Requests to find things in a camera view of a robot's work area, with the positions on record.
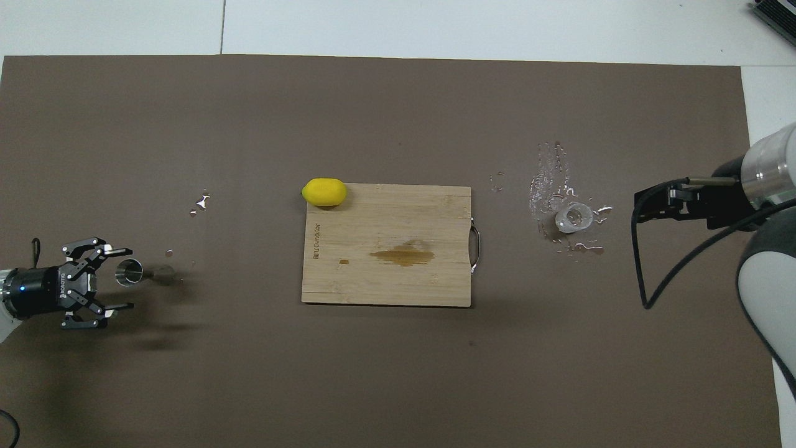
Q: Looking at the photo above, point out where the wooden cutting board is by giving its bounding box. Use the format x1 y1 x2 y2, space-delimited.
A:
302 184 481 308

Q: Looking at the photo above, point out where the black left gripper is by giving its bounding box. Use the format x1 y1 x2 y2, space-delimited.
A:
0 236 135 329

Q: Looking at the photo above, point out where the small clear glass cup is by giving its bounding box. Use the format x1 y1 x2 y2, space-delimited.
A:
555 202 595 235

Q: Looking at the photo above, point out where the grey ridged device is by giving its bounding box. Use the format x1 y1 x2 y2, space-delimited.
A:
749 0 796 44

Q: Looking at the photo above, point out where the brown table mat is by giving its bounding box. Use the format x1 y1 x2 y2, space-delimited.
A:
0 55 783 448

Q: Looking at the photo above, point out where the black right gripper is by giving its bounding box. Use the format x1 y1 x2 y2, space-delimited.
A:
636 159 759 230

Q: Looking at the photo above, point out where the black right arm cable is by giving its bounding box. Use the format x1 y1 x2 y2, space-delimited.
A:
631 177 796 310

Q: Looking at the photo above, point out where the steel double jigger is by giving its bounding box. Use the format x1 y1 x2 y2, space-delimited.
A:
116 259 177 287

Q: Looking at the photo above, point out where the yellow lemon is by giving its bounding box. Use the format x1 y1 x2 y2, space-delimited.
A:
302 178 348 207

